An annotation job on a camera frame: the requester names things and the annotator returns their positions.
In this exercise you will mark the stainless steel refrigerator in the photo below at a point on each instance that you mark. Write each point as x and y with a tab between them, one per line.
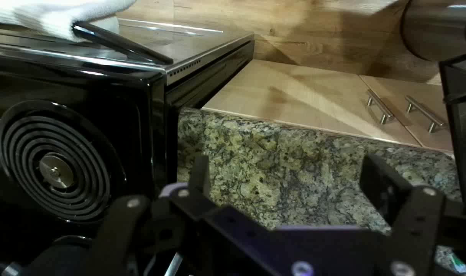
432	27

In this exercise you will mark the white towel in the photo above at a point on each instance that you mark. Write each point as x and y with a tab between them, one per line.
43	15

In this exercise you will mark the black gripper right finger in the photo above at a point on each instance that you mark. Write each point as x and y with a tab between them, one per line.
383	185

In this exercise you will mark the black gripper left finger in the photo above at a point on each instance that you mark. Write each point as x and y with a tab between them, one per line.
199	176

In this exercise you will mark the wooden base cabinet door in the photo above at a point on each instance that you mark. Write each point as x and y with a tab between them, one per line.
426	96

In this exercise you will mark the wooden drawer cabinet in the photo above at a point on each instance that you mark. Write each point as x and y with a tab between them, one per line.
294	96

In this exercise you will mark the black electric stove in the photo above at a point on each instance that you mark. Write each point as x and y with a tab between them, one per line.
141	127

